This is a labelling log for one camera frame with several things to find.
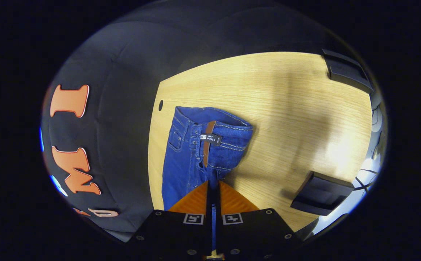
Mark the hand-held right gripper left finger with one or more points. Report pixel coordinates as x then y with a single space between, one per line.
181 235

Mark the blue jeans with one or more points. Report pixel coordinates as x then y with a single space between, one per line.
181 174

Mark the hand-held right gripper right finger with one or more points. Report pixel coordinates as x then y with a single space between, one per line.
254 235

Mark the black backdrop cloth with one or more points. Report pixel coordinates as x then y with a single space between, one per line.
123 145

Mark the black plastic stand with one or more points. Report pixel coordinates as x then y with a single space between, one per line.
346 70
322 194

